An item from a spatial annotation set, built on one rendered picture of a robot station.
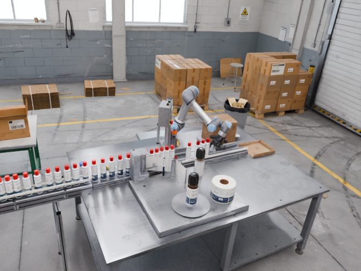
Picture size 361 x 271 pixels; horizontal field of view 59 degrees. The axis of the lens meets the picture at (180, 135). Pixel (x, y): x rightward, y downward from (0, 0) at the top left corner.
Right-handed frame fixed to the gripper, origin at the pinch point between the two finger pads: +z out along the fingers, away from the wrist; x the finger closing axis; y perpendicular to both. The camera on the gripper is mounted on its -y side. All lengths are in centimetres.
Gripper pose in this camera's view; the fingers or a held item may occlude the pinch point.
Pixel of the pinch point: (209, 151)
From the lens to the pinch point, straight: 323.6
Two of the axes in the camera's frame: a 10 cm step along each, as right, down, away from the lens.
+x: 7.3, 3.1, 6.0
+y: 4.6, 4.3, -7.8
